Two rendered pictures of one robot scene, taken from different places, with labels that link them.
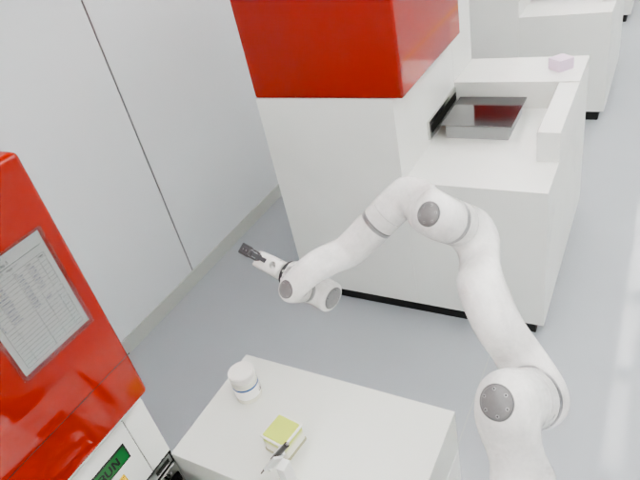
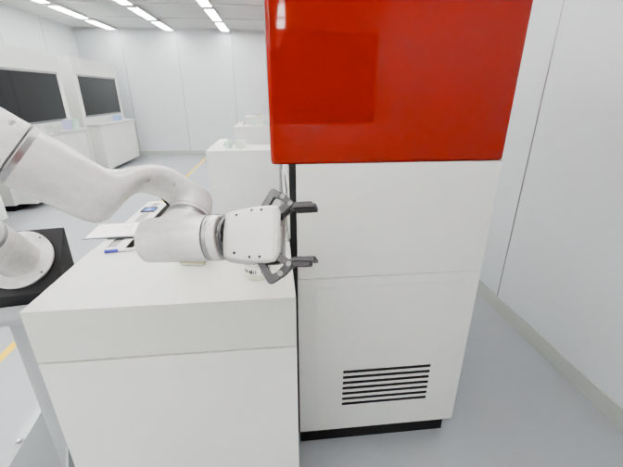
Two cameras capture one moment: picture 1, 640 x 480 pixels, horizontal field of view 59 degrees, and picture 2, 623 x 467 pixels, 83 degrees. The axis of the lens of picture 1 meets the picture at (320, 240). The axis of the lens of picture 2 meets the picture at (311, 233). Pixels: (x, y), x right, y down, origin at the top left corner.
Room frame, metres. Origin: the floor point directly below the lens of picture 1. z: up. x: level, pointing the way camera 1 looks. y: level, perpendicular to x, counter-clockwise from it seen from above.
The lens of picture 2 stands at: (1.81, -0.17, 1.42)
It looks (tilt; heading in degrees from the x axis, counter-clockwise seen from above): 22 degrees down; 139
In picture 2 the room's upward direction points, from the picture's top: straight up
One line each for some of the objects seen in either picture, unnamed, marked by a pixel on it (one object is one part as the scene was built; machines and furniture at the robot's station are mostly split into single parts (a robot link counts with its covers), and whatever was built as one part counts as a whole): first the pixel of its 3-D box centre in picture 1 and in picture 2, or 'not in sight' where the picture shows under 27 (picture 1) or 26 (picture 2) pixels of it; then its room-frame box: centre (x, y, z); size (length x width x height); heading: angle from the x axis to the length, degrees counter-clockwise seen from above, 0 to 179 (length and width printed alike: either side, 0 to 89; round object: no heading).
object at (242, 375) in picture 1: (245, 382); (256, 258); (1.07, 0.28, 1.01); 0.07 x 0.07 x 0.10
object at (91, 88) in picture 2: not in sight; (90, 116); (-6.64, 1.40, 1.00); 1.80 x 1.08 x 2.00; 145
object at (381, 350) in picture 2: not in sight; (357, 308); (0.82, 1.01, 0.41); 0.82 x 0.70 x 0.82; 145
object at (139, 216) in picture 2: not in sight; (141, 237); (0.39, 0.18, 0.89); 0.55 x 0.09 x 0.14; 145
